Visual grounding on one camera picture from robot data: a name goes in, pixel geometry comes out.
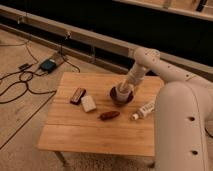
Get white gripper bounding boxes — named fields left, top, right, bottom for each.
left=118, top=73, right=142, bottom=93

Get white ceramic cup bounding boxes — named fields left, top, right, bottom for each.
left=116, top=87, right=133, bottom=103

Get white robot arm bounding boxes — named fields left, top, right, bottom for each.
left=117, top=47, right=213, bottom=171

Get dark purple ceramic bowl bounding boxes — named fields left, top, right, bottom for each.
left=110, top=87, right=134, bottom=106

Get small white bottle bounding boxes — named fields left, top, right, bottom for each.
left=131, top=101, right=155, bottom=120

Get red brown oblong object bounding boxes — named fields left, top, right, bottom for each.
left=99, top=111, right=120, bottom=121

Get white rectangular block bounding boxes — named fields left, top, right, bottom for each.
left=81, top=96, right=96, bottom=112

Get dark brown chocolate bar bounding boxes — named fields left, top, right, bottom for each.
left=70, top=88, right=86, bottom=105

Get wooden table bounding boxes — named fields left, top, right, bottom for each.
left=38, top=72, right=163, bottom=157

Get blue power adapter box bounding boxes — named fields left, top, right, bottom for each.
left=39, top=59, right=56, bottom=73

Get black floor cable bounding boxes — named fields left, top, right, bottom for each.
left=0, top=40, right=58, bottom=105

